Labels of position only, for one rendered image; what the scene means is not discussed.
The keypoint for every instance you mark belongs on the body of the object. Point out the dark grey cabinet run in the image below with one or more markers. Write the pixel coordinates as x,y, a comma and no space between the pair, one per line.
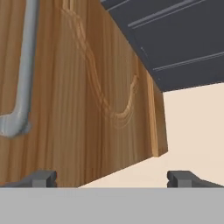
175,38

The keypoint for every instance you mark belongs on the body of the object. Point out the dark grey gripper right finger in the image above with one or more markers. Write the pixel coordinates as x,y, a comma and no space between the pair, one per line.
183,178

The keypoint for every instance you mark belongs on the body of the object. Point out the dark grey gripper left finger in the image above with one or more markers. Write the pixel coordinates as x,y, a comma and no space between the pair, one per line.
40,178

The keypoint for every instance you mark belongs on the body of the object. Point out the wooden cabinet door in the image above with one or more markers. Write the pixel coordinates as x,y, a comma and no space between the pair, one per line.
81,96

